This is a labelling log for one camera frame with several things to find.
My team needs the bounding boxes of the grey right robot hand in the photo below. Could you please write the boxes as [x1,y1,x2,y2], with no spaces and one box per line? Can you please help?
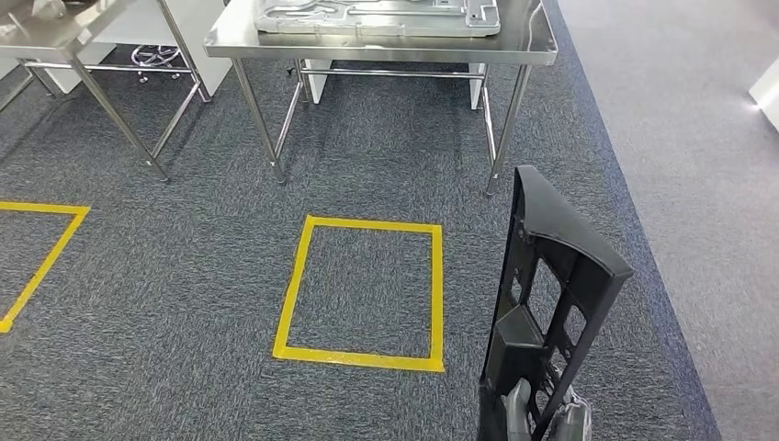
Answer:
[499,377,593,441]

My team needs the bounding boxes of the black plastic frame part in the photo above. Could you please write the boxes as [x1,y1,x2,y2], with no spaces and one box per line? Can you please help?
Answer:
[476,164,636,441]

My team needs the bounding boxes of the stainless steel workbench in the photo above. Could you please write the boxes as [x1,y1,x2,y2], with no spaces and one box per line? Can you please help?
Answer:
[203,0,559,198]

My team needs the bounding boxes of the white box unit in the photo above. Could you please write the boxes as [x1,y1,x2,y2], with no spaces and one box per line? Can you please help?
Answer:
[747,57,779,132]

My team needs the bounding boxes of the machined aluminium plate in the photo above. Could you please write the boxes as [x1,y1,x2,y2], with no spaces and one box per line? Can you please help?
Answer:
[254,0,502,39]

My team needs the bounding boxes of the white cabinet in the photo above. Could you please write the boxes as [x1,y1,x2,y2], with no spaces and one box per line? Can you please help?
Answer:
[45,0,233,97]

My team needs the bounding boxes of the chrome chair base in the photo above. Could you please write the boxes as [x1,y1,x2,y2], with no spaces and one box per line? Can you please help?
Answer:
[129,43,183,85]

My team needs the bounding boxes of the stainless steel table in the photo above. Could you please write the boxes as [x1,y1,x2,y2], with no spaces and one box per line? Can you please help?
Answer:
[0,0,212,184]

